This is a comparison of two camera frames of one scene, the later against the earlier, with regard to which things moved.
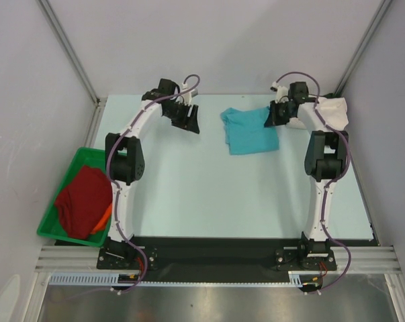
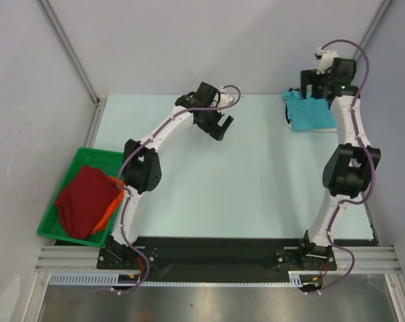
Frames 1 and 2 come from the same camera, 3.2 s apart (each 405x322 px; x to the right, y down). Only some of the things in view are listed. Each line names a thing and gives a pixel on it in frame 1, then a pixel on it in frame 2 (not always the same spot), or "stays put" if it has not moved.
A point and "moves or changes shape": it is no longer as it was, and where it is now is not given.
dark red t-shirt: x=83 y=203 stays put
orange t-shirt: x=102 y=225 stays put
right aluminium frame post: x=382 y=9 stays put
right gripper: x=276 y=114 -> x=308 y=80
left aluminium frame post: x=48 y=13 stays put
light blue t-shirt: x=245 y=132 moves or changes shape
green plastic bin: x=52 y=224 stays put
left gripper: x=192 y=125 -> x=215 y=130
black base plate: x=215 y=255 stays put
